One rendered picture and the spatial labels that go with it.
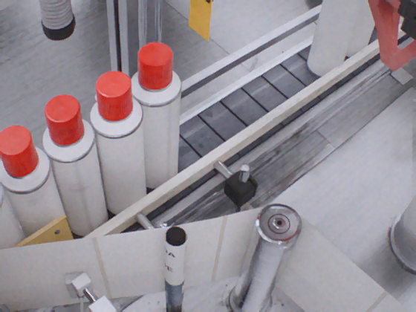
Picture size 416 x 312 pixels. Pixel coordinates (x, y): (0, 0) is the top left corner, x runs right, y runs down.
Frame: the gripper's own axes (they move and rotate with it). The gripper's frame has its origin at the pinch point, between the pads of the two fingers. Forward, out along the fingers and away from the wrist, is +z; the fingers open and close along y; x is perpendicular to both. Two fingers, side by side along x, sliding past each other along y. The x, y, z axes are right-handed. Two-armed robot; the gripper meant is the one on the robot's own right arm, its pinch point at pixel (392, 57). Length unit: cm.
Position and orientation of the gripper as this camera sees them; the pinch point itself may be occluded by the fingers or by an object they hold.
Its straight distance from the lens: 43.3
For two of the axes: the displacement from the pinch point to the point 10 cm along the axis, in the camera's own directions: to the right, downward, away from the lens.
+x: -6.6, -6.4, 4.0
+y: 7.5, -5.2, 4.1
